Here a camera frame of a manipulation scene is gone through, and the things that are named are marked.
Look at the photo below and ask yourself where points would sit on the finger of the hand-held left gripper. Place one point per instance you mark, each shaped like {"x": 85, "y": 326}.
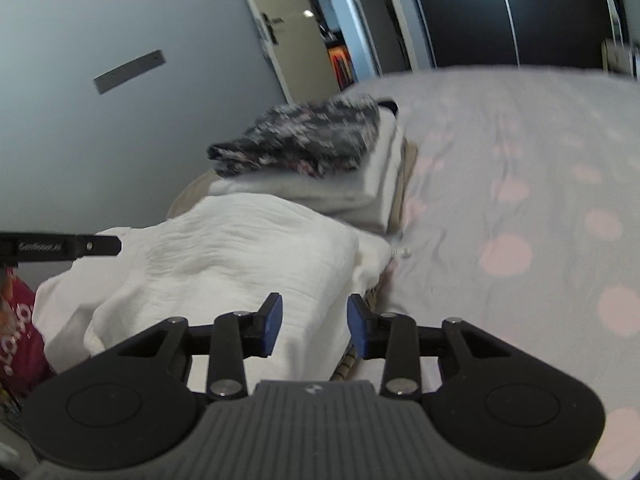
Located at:
{"x": 100, "y": 246}

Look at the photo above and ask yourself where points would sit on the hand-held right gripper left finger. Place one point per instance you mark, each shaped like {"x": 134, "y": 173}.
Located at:
{"x": 272, "y": 321}

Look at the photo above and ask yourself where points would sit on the white gauze garment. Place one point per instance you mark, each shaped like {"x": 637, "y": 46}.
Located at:
{"x": 65, "y": 300}

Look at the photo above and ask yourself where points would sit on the dark sliding-door wardrobe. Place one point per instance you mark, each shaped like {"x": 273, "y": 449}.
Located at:
{"x": 475, "y": 20}

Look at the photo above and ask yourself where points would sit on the beige room door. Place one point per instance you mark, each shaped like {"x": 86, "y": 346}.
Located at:
{"x": 300, "y": 60}

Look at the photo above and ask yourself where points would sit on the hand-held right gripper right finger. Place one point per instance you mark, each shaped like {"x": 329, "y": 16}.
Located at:
{"x": 357, "y": 321}

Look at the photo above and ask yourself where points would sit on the grey wall strip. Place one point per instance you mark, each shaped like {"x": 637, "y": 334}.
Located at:
{"x": 130, "y": 72}

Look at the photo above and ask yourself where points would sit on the dark floral garment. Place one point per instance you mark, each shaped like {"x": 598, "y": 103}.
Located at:
{"x": 300, "y": 135}

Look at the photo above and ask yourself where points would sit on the grey pink-dotted bedsheet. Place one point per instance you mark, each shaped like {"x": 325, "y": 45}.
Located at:
{"x": 500, "y": 135}

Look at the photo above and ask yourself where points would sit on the white crinkle shirt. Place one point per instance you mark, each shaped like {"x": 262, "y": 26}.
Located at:
{"x": 225, "y": 250}

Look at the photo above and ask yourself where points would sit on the colourful hanging clothes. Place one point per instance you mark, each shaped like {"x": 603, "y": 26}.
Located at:
{"x": 342, "y": 67}

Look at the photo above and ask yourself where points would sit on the thick white folded garment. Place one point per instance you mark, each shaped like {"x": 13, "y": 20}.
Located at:
{"x": 310, "y": 195}

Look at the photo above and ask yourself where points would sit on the red printed bag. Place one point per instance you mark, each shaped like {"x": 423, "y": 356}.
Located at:
{"x": 20, "y": 330}

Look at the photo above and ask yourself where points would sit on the white box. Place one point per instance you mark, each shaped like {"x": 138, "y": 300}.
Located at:
{"x": 620, "y": 57}

